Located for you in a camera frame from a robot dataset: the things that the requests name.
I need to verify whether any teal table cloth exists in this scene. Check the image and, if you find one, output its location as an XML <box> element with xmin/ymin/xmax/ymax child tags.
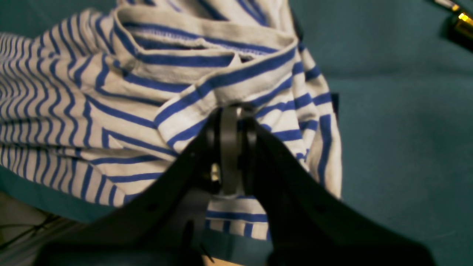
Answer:
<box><xmin>0</xmin><ymin>0</ymin><xmax>473</xmax><ymax>266</ymax></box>

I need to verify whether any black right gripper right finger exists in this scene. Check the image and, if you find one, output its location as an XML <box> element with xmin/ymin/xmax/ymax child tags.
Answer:
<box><xmin>241</xmin><ymin>112</ymin><xmax>436</xmax><ymax>266</ymax></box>

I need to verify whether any blue white striped T-shirt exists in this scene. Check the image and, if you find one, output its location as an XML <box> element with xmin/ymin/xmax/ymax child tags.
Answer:
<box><xmin>0</xmin><ymin>0</ymin><xmax>342</xmax><ymax>241</ymax></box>

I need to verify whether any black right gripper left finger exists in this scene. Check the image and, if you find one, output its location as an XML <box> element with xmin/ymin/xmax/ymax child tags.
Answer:
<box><xmin>34</xmin><ymin>106</ymin><xmax>241</xmax><ymax>266</ymax></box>

